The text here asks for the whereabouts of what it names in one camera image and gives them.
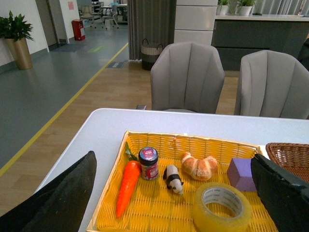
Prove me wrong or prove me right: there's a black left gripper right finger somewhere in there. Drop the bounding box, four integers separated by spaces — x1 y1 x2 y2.
251 154 309 232

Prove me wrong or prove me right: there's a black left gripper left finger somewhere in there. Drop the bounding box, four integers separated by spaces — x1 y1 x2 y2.
0 151 97 232

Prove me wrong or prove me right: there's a yellow packing tape roll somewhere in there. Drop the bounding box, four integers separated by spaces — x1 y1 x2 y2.
191 182 253 232

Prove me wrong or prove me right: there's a brown wicker basket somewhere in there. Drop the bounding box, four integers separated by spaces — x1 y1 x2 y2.
266 143 309 182

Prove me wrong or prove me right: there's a striped woven laundry basket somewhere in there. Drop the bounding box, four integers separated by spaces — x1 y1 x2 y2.
141 38 163 71

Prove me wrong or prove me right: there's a purple foam block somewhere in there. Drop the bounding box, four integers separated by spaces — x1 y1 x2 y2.
226 158 256 192

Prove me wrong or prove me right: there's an orange toy carrot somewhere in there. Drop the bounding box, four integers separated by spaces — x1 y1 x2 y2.
116 143 141 218

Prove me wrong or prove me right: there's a toy croissant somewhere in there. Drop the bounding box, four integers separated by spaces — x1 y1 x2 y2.
181 152 218 181

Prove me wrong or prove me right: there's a small jar with blue lid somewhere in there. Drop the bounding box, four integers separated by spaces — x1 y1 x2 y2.
138 146 158 180

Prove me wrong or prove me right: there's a grey upholstered chair right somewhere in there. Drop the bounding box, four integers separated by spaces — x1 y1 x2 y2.
234 50 309 119

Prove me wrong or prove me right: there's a grey upholstered chair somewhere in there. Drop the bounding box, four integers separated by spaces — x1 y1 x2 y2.
234 50 309 119
151 42 225 114

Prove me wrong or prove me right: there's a toy panda figurine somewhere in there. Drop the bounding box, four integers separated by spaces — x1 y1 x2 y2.
163 164 184 195

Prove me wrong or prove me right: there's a grey upholstered chair left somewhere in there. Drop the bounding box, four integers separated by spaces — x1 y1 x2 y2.
151 42 225 114

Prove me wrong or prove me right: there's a dark grey counter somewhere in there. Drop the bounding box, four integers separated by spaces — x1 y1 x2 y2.
211 14 309 71

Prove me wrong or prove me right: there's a potted plant in gold pot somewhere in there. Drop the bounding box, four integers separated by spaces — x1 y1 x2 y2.
0 11 34 70

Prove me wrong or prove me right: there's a red cabinet box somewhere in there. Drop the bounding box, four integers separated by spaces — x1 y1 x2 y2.
71 19 85 41

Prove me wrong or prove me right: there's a white potted plant right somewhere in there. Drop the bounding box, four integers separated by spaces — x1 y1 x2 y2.
236 0 255 16

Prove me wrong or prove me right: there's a white potted plant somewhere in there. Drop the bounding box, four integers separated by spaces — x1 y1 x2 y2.
216 0 230 15
236 0 255 16

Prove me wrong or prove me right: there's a white potted plant left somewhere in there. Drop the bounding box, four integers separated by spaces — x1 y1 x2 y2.
216 0 230 15

